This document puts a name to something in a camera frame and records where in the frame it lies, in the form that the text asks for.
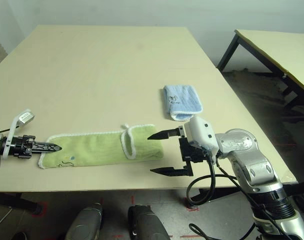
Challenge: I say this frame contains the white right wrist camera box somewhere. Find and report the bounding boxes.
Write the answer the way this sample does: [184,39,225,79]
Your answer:
[183,116,219,152]

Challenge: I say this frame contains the folded blue towel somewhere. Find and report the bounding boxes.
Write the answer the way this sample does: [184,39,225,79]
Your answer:
[163,84,204,122]

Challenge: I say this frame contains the grey robot right leg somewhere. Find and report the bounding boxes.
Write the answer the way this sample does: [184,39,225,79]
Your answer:
[128,204,172,240]

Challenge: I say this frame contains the grey robot leg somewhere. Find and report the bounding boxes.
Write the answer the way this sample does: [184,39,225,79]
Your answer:
[128,204,172,240]
[64,202,103,240]

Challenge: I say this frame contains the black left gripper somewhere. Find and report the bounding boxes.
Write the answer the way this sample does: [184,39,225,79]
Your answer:
[11,134,62,159]

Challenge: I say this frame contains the black white sneaker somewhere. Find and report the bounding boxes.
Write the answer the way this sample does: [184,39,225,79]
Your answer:
[11,231,28,240]

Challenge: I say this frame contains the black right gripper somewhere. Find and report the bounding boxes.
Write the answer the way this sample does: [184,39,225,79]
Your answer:
[147,126,212,178]

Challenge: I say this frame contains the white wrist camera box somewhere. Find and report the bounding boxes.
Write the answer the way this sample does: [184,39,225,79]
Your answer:
[3,108,35,160]
[183,116,219,152]

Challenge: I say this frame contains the black hanging cable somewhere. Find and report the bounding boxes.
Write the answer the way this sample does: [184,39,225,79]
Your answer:
[188,222,258,240]

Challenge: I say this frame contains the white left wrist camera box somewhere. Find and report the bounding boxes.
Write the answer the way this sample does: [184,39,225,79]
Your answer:
[3,108,35,160]

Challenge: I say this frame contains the side table with black legs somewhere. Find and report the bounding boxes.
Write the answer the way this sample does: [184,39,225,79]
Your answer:
[216,29,304,113]

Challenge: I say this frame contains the grey robot left leg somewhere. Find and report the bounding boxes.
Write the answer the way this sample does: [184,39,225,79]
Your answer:
[64,202,103,240]

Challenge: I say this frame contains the green towel with white trim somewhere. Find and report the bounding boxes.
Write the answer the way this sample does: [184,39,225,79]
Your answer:
[37,123,164,170]

